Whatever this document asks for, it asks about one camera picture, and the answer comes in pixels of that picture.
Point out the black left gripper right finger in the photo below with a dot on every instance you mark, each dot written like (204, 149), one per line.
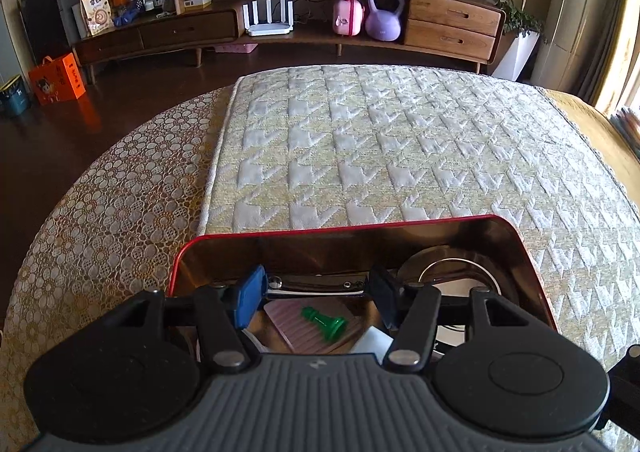
(492, 364)

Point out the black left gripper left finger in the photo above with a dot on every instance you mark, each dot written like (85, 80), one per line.
(136, 369)

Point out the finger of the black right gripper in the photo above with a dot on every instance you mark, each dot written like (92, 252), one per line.
(623, 405)

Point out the pink striped card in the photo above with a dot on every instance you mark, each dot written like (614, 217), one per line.
(303, 336)

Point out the round metal tin can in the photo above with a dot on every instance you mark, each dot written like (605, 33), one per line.
(455, 272)

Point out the lace patterned tablecloth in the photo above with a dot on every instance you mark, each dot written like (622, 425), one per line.
(116, 232)

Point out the green chess pawn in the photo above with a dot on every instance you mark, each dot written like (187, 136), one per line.
(330, 328)

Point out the metal nail clipper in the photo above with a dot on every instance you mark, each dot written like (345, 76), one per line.
(317, 285)

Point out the red metal tin box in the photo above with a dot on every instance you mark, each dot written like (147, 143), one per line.
(223, 260)

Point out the yellow woven mat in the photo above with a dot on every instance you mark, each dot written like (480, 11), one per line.
(603, 137)

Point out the stack of magazines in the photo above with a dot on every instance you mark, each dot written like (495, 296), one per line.
(626, 122)

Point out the quilted white yellow mat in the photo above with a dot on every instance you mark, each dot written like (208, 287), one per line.
(329, 146)

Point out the teal bucket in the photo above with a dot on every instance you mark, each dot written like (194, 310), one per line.
(14, 97)

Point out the orange gift bag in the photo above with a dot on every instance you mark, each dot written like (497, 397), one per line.
(57, 80)

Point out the white standing air conditioner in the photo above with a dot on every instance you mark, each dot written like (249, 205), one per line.
(570, 32)

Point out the pink flat box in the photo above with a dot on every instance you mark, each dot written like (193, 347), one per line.
(231, 48)

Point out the snack box with cartoon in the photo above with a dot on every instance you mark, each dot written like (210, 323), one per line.
(97, 15)

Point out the wooden tv cabinet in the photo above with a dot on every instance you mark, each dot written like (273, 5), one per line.
(468, 30)

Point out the black cabinet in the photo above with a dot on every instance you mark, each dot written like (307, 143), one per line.
(50, 27)

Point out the white wifi router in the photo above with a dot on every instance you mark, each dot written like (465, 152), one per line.
(270, 21)

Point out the purple kettlebell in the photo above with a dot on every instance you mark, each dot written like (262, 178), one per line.
(383, 25)

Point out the small white yellow box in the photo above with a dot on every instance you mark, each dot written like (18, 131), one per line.
(183, 6)

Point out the pink toy case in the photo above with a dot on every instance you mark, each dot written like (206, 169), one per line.
(347, 17)

